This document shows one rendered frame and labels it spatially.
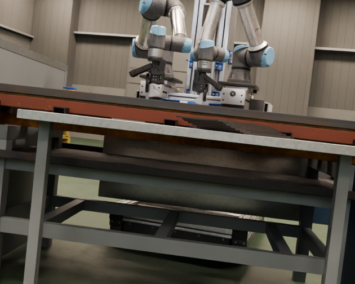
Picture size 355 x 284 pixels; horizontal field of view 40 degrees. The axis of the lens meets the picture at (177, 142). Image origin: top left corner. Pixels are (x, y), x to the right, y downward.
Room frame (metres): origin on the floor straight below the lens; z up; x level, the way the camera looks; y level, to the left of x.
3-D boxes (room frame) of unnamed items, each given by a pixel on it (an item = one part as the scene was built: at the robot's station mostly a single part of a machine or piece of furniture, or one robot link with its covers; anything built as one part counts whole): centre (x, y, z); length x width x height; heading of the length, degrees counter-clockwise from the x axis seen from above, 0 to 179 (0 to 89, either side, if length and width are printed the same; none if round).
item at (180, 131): (1.77, -0.05, 0.73); 1.20 x 0.26 x 0.03; 85
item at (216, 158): (2.76, -0.23, 0.47); 1.30 x 0.04 x 0.35; 85
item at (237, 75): (3.01, -0.33, 1.09); 0.15 x 0.15 x 0.10
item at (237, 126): (1.76, -0.20, 0.77); 0.45 x 0.20 x 0.04; 85
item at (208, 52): (2.58, -0.10, 1.15); 0.09 x 0.08 x 0.11; 135
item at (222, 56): (2.67, -0.16, 1.15); 0.11 x 0.11 x 0.08; 45
